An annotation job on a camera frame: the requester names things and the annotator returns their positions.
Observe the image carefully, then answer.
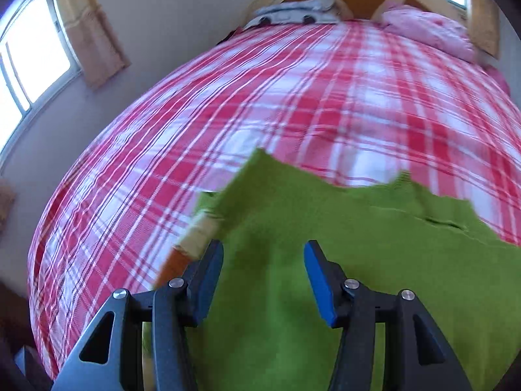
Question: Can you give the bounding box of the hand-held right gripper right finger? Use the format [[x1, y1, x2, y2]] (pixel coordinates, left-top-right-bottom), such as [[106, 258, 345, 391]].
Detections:
[[303, 239, 473, 391]]

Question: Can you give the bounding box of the dark item beside bed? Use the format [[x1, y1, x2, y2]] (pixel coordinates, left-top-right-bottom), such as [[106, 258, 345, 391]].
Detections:
[[219, 28, 246, 46]]

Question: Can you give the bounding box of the dark furniture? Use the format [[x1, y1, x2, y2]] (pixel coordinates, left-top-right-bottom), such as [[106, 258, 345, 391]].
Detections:
[[0, 280, 53, 391]]

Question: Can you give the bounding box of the bed with red plaid sheet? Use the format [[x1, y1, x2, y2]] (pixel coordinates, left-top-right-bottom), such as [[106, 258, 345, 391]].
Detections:
[[26, 20, 521, 381]]

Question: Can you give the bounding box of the pink cloth bundle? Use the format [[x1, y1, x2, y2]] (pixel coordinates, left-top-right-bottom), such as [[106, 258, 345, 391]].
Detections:
[[484, 65, 512, 95]]

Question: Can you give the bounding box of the side window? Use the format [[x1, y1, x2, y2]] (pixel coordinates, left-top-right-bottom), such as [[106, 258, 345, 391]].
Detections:
[[0, 0, 83, 153]]

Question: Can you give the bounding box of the beige side window curtain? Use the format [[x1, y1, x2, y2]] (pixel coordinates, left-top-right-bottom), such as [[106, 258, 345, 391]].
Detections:
[[54, 0, 132, 91]]

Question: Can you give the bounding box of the narrow yellow window curtain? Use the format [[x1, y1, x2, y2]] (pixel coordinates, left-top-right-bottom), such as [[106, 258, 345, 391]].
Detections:
[[468, 0, 501, 58]]

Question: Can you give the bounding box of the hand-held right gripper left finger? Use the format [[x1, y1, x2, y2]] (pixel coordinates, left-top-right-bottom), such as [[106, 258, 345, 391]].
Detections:
[[52, 239, 225, 391]]

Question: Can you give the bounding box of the green orange striped knit sweater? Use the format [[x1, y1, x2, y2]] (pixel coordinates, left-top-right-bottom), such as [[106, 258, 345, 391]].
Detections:
[[157, 147, 521, 391]]

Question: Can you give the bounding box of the pink pillow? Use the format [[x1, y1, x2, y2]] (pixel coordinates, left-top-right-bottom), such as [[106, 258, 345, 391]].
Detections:
[[380, 4, 479, 64]]

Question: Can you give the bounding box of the white printed pillow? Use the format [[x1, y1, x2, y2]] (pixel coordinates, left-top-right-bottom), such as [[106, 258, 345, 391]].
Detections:
[[244, 0, 341, 30]]

